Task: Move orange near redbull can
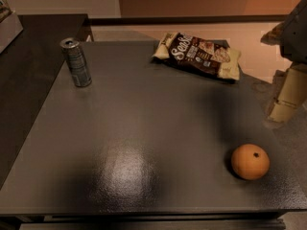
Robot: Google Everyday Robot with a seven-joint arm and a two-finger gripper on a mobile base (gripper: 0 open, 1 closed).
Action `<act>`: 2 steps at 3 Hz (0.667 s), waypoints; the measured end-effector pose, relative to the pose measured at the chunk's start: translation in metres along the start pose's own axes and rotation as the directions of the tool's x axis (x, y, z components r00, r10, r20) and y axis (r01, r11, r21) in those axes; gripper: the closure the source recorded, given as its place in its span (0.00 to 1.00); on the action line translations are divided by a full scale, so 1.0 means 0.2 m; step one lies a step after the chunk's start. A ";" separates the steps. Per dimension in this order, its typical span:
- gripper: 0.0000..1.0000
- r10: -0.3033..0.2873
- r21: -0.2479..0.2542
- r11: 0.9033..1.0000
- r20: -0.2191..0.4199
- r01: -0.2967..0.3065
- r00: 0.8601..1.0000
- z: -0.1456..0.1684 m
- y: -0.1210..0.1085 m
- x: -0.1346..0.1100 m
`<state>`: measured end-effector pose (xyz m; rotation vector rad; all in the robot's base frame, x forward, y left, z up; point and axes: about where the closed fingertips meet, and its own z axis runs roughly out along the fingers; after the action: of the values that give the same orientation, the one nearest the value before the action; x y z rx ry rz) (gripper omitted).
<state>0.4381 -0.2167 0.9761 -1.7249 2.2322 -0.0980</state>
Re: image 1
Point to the brown sea salt chip bag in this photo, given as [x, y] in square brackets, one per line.
[189, 52]

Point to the box at left edge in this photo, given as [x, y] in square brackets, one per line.
[10, 25]

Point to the silver redbull can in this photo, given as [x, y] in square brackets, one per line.
[75, 59]

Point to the orange fruit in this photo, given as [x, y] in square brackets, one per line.
[250, 162]

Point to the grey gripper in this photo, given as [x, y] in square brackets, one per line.
[295, 35]

